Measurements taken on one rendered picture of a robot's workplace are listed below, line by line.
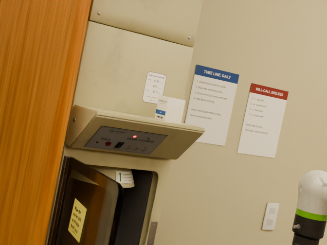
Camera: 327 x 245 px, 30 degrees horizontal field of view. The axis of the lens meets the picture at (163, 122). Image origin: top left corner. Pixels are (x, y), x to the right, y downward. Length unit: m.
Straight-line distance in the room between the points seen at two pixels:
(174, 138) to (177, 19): 0.31
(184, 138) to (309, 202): 0.47
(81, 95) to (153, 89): 0.20
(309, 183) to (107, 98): 0.66
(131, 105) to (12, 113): 0.30
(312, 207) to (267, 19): 0.87
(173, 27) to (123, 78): 0.19
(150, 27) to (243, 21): 0.82
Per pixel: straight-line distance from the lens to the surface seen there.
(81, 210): 1.34
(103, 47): 1.48
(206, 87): 2.23
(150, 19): 1.55
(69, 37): 1.35
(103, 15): 1.48
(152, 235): 1.67
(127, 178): 1.61
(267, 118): 2.46
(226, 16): 2.27
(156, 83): 1.57
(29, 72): 1.51
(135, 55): 1.53
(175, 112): 1.52
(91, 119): 1.37
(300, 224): 1.84
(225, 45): 2.27
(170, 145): 1.54
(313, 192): 1.81
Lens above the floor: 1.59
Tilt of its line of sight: 3 degrees down
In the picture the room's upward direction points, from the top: 11 degrees clockwise
